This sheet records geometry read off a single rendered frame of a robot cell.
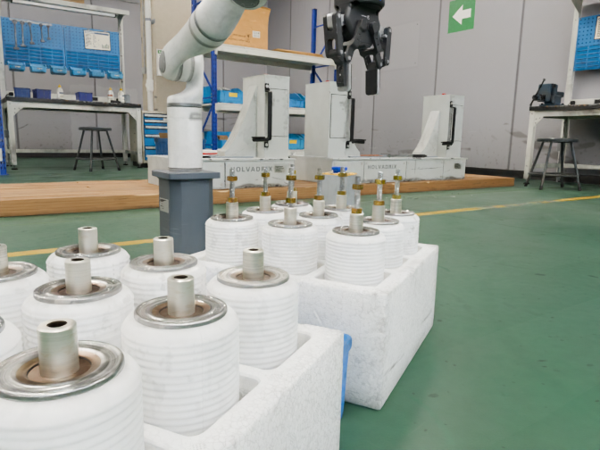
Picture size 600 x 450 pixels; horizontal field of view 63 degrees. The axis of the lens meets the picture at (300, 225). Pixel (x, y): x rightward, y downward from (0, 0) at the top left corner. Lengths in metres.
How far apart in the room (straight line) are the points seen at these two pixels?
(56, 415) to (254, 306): 0.23
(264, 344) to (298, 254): 0.33
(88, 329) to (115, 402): 0.16
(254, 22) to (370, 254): 5.76
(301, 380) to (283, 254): 0.35
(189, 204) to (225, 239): 0.50
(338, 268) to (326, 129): 2.87
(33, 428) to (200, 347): 0.13
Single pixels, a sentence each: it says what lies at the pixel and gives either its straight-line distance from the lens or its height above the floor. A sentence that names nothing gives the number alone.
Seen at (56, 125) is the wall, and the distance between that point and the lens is 9.21.
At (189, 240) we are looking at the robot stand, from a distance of 1.37.
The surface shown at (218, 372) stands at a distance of 0.41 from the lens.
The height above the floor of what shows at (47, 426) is 0.24.
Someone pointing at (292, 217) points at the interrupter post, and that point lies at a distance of 0.83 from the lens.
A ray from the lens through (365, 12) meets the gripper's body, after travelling 0.79.
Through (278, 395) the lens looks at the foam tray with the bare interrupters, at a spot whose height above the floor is 0.18.
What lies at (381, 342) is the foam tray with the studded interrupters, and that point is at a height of 0.11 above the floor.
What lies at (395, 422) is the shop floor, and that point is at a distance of 0.77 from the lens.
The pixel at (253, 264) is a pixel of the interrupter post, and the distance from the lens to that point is 0.51.
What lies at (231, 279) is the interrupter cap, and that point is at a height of 0.25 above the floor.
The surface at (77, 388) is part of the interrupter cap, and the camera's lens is 0.32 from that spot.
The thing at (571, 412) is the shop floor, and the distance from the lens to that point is 0.89.
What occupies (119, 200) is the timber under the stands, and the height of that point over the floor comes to 0.05.
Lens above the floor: 0.40
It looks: 10 degrees down
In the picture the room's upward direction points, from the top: 1 degrees clockwise
